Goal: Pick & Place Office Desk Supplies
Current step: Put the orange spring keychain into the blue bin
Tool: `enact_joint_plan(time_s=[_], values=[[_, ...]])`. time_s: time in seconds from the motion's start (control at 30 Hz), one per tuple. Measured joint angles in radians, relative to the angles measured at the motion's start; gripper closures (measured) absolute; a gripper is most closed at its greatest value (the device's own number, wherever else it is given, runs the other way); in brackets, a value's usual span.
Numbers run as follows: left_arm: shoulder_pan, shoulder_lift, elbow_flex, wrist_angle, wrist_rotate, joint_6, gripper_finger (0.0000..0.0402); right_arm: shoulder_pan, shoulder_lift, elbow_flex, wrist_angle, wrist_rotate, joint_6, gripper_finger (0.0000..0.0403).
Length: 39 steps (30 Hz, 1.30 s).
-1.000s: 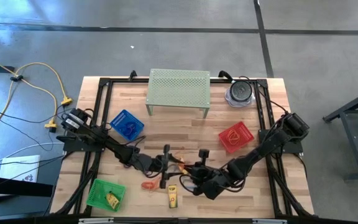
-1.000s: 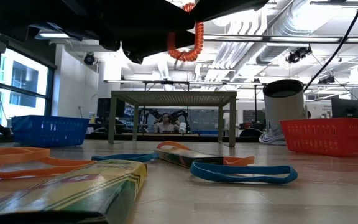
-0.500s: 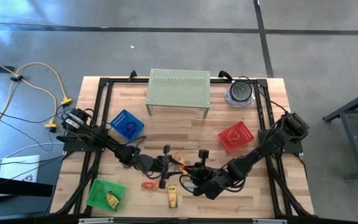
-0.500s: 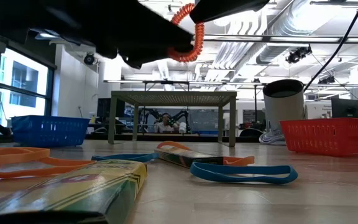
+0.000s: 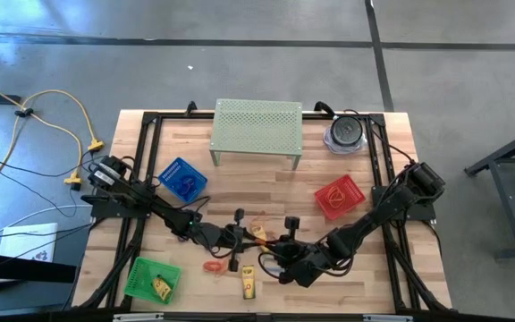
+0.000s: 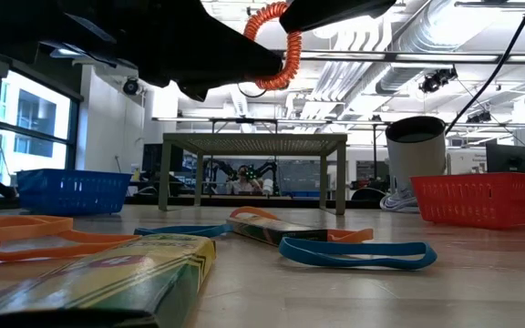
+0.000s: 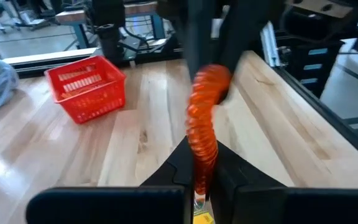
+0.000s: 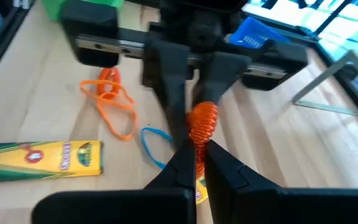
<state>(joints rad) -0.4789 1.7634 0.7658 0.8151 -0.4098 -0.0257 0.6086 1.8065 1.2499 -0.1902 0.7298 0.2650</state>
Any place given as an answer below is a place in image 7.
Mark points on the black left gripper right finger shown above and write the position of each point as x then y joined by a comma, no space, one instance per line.
259,205

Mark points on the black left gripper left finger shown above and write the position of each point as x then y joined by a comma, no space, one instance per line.
135,205

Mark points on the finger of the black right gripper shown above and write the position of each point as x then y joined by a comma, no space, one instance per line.
197,31
238,31

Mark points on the yellow green crayon box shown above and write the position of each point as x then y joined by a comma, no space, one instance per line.
204,219

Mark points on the orange coil wristband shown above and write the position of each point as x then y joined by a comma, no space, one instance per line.
202,124

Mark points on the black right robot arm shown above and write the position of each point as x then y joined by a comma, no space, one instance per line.
110,43

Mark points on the red plastic basket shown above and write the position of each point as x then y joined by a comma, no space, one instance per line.
85,93

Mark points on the wooden workbench blue legs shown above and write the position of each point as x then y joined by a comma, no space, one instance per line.
73,17

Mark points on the silver metal bracket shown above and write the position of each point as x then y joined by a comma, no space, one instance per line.
269,46

